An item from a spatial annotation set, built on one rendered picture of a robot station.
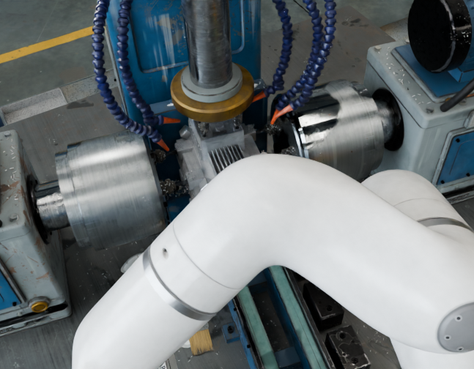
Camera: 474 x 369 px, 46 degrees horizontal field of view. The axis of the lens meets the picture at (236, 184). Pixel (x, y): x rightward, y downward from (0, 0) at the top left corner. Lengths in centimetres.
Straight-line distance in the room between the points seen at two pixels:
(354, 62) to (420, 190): 150
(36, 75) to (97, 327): 304
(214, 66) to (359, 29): 114
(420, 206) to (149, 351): 28
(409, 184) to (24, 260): 87
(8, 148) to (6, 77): 229
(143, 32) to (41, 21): 269
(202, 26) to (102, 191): 39
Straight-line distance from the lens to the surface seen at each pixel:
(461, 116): 137
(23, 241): 120
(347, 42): 213
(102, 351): 55
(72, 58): 359
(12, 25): 403
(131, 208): 120
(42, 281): 131
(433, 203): 54
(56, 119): 191
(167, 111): 132
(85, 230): 123
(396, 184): 57
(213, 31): 109
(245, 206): 46
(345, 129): 128
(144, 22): 133
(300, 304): 124
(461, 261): 47
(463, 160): 148
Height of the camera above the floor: 200
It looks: 49 degrees down
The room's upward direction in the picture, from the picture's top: 3 degrees counter-clockwise
